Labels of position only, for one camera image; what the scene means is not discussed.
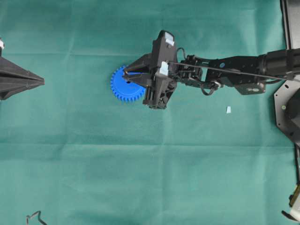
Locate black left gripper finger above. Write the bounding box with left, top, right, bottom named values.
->
left=0, top=77, right=45, bottom=100
left=0, top=57, right=44, bottom=81

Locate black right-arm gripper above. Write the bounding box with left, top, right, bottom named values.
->
left=122, top=30, right=177, bottom=109

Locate blue plastic gear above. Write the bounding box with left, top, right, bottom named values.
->
left=110, top=65, right=146, bottom=102

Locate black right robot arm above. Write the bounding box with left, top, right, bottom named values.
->
left=123, top=30, right=300, bottom=109

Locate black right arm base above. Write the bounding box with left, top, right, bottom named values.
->
left=274, top=81, right=300, bottom=184

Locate white tape scrap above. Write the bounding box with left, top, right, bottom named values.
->
left=226, top=106, right=231, bottom=114

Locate green table cloth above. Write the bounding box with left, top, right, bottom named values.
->
left=0, top=0, right=296, bottom=225

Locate yellow white object bottom right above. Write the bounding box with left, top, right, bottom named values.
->
left=281, top=185, right=300, bottom=223

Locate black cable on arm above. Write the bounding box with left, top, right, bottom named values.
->
left=167, top=60, right=300, bottom=82

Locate black wire bottom left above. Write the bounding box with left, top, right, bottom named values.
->
left=25, top=210, right=47, bottom=225

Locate black frame rail top right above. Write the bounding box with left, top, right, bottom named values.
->
left=280, top=0, right=300, bottom=49

